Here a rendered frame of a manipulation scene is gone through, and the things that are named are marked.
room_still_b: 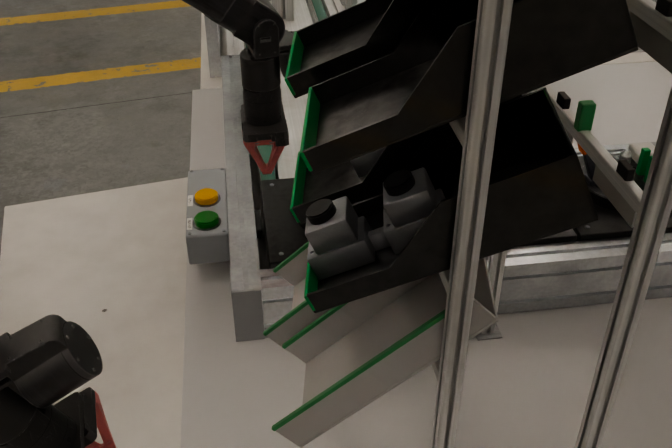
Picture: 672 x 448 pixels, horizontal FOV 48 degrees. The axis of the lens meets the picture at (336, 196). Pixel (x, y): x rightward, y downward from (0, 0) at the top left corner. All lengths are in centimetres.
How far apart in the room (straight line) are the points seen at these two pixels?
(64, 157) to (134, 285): 224
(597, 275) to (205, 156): 85
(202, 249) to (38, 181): 218
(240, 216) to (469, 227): 70
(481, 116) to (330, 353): 44
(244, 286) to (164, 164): 224
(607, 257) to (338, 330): 50
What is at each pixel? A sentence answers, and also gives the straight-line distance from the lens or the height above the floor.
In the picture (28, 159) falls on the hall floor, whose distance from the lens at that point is 358.
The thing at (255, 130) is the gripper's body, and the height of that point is 116.
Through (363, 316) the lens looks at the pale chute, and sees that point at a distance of 92.
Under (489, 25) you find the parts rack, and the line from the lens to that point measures 56.
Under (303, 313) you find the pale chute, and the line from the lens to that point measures 95.
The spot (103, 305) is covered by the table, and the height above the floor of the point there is 86.
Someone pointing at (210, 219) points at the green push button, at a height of 97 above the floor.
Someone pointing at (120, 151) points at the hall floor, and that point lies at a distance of 351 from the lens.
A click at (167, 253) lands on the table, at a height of 86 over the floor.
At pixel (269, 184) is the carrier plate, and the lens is 134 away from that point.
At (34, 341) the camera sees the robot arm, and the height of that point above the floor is 122.
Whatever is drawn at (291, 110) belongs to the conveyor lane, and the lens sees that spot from 171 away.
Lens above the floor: 169
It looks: 33 degrees down
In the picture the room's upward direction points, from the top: straight up
